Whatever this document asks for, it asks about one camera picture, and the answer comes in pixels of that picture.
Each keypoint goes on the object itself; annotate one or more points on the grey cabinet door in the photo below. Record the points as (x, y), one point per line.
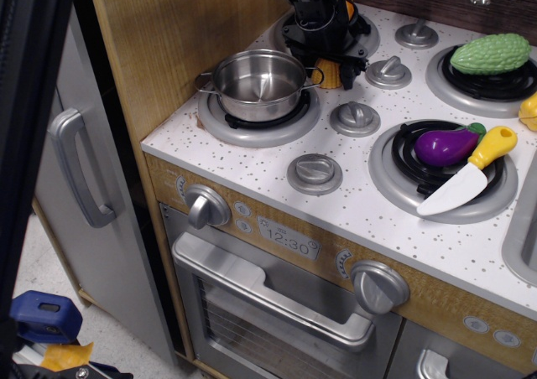
(421, 353)

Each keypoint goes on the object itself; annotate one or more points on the silver oven dial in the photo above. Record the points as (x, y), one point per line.
(206, 207)
(377, 287)

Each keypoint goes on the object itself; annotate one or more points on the grey oven door handle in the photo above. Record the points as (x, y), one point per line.
(248, 282)

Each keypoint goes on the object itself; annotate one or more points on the grey stovetop knob front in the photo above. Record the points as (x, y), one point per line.
(314, 174)

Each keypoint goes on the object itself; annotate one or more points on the front left stove burner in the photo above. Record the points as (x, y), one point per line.
(259, 135)

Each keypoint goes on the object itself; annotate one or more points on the back right stove burner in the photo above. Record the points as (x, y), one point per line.
(497, 96)

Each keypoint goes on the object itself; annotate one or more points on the orange toy pumpkin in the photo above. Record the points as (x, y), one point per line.
(350, 9)

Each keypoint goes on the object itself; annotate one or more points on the yellow handled toy knife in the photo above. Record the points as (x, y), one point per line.
(470, 181)

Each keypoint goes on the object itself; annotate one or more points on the grey stovetop knob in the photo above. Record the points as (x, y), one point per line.
(390, 74)
(355, 119)
(418, 35)
(314, 174)

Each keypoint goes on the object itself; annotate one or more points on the small steel pot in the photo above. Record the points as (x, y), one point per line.
(257, 85)

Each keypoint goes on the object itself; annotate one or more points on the oven clock display panel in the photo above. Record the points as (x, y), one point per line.
(289, 238)

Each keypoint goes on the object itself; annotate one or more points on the grey fridge door handle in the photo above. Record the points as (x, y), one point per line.
(63, 131)

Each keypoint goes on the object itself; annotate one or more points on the back left stove burner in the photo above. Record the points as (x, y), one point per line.
(369, 43)

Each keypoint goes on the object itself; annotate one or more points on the blue clamp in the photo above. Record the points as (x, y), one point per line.
(46, 318)

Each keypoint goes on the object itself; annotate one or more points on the yellow toy corn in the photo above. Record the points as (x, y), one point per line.
(326, 74)

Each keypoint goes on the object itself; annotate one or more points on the grey sink basin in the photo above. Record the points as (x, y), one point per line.
(519, 246)

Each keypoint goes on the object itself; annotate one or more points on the right silver oven dial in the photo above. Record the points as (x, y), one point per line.
(377, 287)

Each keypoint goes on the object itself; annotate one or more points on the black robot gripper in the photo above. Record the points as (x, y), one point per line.
(319, 30)

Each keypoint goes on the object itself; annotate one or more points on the yellow tape piece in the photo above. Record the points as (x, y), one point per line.
(62, 357)

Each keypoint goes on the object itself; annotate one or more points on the silver oven door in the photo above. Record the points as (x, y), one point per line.
(241, 341)

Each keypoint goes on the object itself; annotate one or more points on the grey toy fridge door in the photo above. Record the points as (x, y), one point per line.
(110, 265)

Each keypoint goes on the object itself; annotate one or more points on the purple toy eggplant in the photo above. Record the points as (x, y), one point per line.
(442, 148)

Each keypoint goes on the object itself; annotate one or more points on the yellow toy pepper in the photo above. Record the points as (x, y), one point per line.
(528, 112)

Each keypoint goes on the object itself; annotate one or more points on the grey stovetop knob back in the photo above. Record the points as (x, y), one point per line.
(418, 35)

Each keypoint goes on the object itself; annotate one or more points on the green toy bitter gourd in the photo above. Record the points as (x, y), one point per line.
(491, 55)

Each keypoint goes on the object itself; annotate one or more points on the left silver oven dial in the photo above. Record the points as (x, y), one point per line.
(206, 207)

